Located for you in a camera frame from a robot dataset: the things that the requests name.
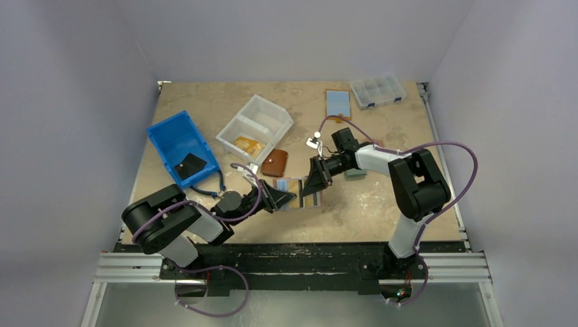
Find gold card from holder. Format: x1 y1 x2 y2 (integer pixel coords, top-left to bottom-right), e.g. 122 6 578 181
244 140 265 158

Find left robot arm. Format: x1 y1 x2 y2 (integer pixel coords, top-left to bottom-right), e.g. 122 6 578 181
121 180 297 268

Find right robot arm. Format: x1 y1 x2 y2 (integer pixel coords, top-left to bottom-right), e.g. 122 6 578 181
300 128 451 272

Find green card holder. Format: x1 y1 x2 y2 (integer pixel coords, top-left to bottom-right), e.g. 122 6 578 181
344 168 367 181

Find brown leather card holder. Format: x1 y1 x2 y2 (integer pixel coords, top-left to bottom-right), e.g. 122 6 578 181
261 149 288 178

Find gold credit card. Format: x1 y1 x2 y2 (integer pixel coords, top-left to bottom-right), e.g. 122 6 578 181
233 136 256 153

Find orange open card holder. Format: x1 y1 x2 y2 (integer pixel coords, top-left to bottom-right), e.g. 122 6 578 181
325 89 352 122

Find black card holder in bin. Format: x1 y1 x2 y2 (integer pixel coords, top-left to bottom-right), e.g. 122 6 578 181
174 153 207 181

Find white double compartment bin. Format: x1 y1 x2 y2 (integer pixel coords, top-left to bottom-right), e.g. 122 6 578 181
216 95 294 165

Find clear plastic organizer box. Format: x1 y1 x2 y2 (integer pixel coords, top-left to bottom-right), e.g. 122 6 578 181
350 74 407 110

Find blue plastic bin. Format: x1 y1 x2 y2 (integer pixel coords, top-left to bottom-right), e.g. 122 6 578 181
147 111 221 189

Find blue handled wire cutters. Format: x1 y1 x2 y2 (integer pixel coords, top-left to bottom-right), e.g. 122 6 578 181
190 170 227 199

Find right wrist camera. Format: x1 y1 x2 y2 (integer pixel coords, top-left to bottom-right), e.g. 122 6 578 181
306 131 323 156

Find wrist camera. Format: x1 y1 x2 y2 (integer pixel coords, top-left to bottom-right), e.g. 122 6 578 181
306 131 323 156
238 163 259 187

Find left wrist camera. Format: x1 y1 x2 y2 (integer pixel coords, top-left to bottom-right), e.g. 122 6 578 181
238 163 259 187

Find black mounting base plate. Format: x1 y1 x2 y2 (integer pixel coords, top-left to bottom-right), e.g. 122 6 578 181
159 241 467 299

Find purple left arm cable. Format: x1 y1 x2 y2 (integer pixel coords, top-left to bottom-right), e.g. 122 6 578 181
131 163 264 318

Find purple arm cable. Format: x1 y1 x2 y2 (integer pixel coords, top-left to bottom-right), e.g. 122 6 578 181
131 163 264 318
318 114 479 308

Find aluminium frame rail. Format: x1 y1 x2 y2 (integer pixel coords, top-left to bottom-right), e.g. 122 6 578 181
81 81 504 327

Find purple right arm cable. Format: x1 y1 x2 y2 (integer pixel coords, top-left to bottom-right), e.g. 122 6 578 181
318 114 479 308

